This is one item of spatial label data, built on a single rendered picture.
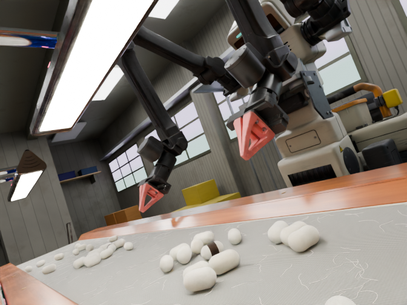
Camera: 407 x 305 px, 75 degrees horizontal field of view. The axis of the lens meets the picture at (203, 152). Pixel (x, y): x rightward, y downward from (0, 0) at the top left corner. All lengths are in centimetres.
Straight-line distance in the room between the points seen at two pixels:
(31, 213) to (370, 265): 657
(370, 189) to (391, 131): 77
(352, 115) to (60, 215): 623
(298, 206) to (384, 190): 12
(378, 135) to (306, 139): 30
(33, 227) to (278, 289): 650
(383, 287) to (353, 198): 20
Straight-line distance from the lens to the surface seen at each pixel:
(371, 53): 336
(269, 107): 48
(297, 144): 101
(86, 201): 860
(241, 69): 52
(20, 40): 46
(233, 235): 39
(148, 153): 83
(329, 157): 93
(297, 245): 30
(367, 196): 41
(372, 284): 23
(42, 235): 668
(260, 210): 50
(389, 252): 27
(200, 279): 29
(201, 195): 427
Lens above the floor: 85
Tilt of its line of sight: 5 degrees up
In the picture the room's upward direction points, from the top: 20 degrees counter-clockwise
